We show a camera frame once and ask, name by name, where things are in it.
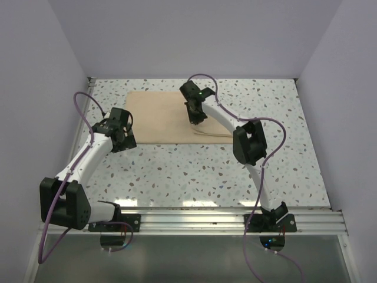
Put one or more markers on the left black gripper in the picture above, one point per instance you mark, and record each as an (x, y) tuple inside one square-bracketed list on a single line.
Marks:
[(128, 142)]

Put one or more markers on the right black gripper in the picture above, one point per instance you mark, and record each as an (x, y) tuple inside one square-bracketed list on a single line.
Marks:
[(194, 119)]

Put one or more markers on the beige cloth surgical kit wrap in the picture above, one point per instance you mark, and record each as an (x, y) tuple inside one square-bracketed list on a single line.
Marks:
[(160, 117)]

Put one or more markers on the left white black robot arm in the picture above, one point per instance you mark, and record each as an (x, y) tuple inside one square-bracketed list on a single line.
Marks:
[(63, 199)]

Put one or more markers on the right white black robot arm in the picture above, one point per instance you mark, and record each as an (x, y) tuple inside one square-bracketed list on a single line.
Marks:
[(249, 148)]

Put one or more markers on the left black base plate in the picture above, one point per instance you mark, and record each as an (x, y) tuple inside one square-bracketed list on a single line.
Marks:
[(125, 223)]

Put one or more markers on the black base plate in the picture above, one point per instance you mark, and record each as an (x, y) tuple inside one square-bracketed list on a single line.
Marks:
[(258, 225), (125, 223)]

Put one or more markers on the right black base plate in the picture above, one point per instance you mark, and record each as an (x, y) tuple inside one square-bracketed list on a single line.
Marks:
[(258, 225)]

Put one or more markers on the aluminium front rail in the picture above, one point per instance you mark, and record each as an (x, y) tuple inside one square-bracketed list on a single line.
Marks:
[(232, 221)]

